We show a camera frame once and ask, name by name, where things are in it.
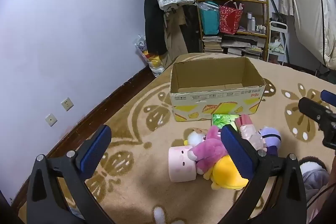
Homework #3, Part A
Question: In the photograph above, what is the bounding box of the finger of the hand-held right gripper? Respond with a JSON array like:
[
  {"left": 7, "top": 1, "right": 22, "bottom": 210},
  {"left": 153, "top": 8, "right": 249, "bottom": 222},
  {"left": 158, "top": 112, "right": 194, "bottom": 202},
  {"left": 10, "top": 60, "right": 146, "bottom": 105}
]
[
  {"left": 299, "top": 97, "right": 336, "bottom": 123},
  {"left": 321, "top": 90, "right": 336, "bottom": 104}
]

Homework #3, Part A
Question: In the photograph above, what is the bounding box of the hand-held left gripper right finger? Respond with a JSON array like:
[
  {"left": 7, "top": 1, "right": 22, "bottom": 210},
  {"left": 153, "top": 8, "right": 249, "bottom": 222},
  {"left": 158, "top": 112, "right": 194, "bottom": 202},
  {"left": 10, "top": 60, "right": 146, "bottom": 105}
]
[{"left": 218, "top": 125, "right": 307, "bottom": 224}]

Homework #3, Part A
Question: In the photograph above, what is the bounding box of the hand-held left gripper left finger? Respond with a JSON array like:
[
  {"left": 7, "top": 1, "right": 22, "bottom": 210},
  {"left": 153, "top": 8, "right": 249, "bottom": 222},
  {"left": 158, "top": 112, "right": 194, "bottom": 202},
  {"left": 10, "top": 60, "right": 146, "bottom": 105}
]
[{"left": 26, "top": 124, "right": 116, "bottom": 224}]

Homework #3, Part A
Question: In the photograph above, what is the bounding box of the yellow plush toy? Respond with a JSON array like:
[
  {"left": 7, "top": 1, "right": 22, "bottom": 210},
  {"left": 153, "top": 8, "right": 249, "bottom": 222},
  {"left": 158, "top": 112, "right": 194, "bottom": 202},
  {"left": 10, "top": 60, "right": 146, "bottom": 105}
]
[{"left": 203, "top": 156, "right": 248, "bottom": 191}]

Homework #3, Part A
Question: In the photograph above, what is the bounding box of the pink plastic packet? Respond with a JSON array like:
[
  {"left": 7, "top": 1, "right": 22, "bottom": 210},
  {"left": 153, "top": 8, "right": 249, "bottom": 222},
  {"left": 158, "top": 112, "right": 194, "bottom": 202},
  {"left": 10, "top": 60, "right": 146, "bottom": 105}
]
[{"left": 235, "top": 114, "right": 265, "bottom": 151}]

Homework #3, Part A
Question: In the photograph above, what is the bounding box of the magenta bear plush toy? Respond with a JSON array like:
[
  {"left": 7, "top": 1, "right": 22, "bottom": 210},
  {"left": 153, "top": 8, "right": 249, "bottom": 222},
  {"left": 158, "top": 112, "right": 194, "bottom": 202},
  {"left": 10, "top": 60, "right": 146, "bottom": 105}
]
[{"left": 188, "top": 126, "right": 229, "bottom": 174}]

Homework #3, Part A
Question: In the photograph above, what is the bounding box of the purple plush toy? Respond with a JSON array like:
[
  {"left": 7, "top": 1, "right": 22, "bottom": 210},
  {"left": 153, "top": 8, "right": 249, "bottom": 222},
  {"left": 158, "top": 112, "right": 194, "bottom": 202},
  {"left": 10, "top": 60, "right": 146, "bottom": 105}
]
[{"left": 259, "top": 127, "right": 282, "bottom": 157}]

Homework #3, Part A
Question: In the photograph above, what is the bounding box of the cardboard box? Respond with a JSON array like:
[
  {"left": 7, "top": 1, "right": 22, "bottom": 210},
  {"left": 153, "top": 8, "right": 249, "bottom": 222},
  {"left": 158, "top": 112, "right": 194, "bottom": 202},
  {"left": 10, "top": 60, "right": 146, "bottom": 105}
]
[{"left": 169, "top": 56, "right": 267, "bottom": 122}]

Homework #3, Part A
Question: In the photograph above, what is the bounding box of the pink cylinder plush toy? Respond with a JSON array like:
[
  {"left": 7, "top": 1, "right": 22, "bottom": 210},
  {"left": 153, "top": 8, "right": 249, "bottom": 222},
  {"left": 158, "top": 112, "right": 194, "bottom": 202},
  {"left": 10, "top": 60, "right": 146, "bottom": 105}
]
[{"left": 168, "top": 145, "right": 198, "bottom": 183}]

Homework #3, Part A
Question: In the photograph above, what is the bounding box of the green tissue packet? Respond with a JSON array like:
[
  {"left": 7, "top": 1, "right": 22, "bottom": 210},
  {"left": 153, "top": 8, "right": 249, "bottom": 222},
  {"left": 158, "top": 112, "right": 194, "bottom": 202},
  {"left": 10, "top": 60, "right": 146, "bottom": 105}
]
[{"left": 211, "top": 114, "right": 240, "bottom": 132}]

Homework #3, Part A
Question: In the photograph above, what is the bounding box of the grey fuzzy slipper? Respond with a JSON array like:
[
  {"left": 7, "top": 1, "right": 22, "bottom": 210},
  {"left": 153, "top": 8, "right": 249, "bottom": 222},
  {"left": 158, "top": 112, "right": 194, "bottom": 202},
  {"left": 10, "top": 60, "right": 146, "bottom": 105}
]
[{"left": 298, "top": 157, "right": 328, "bottom": 197}]

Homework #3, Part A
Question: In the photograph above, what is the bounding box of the white chick plush toy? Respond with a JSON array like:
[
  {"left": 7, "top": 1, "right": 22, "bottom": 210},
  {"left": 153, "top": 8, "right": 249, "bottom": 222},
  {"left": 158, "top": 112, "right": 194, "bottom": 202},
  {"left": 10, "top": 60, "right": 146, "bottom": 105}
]
[{"left": 184, "top": 128, "right": 209, "bottom": 147}]

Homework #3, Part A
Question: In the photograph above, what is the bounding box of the white trolley cart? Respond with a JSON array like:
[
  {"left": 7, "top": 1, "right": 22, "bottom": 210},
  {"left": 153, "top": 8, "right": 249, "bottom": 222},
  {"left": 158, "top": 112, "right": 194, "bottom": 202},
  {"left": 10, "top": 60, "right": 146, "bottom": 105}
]
[{"left": 268, "top": 21, "right": 289, "bottom": 63}]

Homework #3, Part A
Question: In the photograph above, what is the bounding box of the white fabric wardrobe cover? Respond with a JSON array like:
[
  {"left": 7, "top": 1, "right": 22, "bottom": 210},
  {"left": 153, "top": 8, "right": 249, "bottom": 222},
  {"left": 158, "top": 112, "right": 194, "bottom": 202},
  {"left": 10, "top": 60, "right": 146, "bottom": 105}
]
[{"left": 289, "top": 0, "right": 336, "bottom": 69}]

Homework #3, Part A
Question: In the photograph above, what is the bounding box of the wooden shelf rack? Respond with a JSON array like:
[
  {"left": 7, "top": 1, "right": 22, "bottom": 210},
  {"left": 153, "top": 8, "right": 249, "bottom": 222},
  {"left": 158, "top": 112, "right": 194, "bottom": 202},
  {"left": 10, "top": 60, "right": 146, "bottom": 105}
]
[{"left": 196, "top": 0, "right": 271, "bottom": 62}]

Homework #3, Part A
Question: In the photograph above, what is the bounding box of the dark printed card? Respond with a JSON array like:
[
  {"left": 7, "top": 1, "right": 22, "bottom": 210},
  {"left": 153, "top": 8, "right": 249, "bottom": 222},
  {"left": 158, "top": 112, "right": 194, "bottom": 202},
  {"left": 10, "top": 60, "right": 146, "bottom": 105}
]
[{"left": 272, "top": 13, "right": 288, "bottom": 24}]

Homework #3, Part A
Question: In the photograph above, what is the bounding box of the messy pile of books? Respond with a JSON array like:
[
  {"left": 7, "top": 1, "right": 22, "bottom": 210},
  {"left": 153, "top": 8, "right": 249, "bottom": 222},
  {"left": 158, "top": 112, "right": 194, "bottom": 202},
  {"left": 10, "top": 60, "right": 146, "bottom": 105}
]
[{"left": 222, "top": 34, "right": 265, "bottom": 60}]

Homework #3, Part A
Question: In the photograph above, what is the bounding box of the clear bag of toys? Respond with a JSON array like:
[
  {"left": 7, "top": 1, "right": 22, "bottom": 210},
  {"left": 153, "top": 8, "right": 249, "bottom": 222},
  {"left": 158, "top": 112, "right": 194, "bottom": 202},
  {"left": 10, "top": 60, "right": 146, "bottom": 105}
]
[{"left": 134, "top": 34, "right": 164, "bottom": 77}]

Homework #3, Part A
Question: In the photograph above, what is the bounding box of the neat stack of books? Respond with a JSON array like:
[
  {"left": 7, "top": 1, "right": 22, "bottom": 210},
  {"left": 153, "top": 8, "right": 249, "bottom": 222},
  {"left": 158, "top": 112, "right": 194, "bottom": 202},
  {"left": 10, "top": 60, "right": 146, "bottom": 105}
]
[{"left": 202, "top": 35, "right": 222, "bottom": 54}]

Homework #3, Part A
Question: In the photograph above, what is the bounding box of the red patterned gift bag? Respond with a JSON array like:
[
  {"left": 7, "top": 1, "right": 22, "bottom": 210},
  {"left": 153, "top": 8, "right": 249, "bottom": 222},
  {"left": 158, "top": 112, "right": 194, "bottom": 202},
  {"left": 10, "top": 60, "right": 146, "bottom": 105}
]
[{"left": 219, "top": 1, "right": 244, "bottom": 35}]

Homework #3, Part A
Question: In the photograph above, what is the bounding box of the beige hanging coat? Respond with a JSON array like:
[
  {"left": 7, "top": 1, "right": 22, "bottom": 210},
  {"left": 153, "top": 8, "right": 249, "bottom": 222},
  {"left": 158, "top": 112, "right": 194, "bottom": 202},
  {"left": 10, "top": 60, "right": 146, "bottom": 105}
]
[{"left": 164, "top": 5, "right": 189, "bottom": 62}]

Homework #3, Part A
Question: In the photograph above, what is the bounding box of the black hanging garment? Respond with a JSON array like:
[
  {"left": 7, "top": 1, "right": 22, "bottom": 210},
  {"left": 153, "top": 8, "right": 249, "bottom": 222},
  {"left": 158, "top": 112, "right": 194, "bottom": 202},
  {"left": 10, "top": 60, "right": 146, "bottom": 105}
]
[{"left": 182, "top": 4, "right": 202, "bottom": 54}]

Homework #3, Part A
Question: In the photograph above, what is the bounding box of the teal bag in plastic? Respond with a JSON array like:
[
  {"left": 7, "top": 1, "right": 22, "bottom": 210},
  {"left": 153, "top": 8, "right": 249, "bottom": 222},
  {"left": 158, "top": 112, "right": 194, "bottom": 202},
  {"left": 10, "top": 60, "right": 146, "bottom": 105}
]
[{"left": 197, "top": 1, "right": 220, "bottom": 36}]

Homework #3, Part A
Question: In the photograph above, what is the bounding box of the black hanging coat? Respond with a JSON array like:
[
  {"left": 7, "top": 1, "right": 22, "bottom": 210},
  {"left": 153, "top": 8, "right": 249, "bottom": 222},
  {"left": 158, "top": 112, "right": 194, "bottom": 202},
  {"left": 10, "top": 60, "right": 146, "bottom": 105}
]
[{"left": 141, "top": 0, "right": 167, "bottom": 55}]

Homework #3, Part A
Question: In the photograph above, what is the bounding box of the wall socket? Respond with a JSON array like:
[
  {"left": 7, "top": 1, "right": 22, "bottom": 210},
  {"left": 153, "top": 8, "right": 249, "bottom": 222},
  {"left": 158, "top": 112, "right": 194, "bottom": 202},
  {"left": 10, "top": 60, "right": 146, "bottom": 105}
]
[
  {"left": 45, "top": 114, "right": 58, "bottom": 127},
  {"left": 61, "top": 97, "right": 74, "bottom": 111}
]

